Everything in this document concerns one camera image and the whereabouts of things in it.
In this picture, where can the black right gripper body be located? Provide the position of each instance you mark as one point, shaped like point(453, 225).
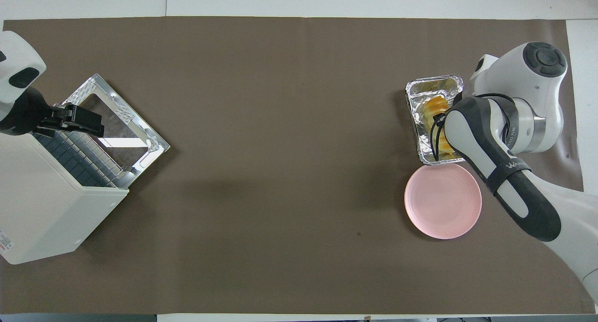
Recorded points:
point(457, 101)

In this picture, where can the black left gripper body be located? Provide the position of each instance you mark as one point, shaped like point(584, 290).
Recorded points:
point(25, 118)

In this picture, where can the golden ridged bread loaf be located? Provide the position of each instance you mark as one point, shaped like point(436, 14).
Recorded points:
point(434, 106)

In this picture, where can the aluminium foil baking tray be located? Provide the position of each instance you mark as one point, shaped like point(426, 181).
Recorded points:
point(423, 130)

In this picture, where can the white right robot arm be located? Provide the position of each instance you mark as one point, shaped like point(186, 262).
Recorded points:
point(472, 135)

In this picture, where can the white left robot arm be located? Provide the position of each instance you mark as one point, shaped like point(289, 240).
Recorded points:
point(14, 55)

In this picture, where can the silver framed glass oven door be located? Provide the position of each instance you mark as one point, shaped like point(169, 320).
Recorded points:
point(140, 135)

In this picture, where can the cream white toaster oven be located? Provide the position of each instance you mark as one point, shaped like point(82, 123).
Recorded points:
point(42, 210)

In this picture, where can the red white oven sticker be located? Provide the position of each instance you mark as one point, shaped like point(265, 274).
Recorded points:
point(4, 245)

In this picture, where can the pink round plate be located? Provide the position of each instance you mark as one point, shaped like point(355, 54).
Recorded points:
point(443, 200)

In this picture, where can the brown table mat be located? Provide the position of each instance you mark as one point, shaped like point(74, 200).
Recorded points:
point(233, 125)

